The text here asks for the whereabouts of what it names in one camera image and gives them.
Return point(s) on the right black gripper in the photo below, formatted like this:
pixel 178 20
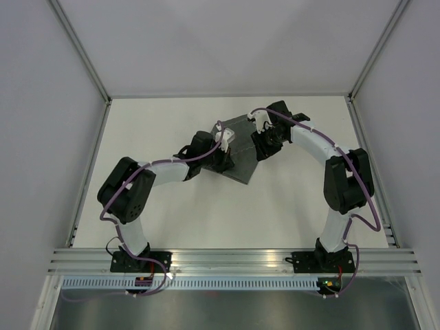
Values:
pixel 260 150

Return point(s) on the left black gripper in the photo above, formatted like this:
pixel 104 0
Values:
pixel 226 162

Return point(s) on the grey cloth napkin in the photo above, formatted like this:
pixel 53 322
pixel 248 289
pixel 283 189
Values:
pixel 242 150

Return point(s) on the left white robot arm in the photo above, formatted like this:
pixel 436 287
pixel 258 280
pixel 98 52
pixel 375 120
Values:
pixel 124 194

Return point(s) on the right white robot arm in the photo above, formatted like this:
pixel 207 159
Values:
pixel 347 187

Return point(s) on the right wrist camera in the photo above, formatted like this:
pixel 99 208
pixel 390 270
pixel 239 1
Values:
pixel 260 118

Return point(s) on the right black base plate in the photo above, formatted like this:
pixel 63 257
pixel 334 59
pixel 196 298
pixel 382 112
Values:
pixel 321 262

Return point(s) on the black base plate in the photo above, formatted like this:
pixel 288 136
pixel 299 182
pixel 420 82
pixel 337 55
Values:
pixel 122 263
pixel 321 262

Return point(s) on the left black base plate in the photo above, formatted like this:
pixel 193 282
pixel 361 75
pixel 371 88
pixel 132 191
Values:
pixel 122 263

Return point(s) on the aluminium mounting rail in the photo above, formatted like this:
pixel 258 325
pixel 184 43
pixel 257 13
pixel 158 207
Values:
pixel 216 262

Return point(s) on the left aluminium frame post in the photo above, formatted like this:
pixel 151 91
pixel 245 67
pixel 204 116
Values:
pixel 69 30

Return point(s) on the aluminium frame post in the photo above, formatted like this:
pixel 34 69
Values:
pixel 379 46
pixel 69 30

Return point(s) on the white slotted cable duct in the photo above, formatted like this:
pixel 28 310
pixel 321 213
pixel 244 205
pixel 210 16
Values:
pixel 194 282

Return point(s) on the right aluminium frame post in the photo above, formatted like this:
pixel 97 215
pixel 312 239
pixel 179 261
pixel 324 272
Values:
pixel 379 46

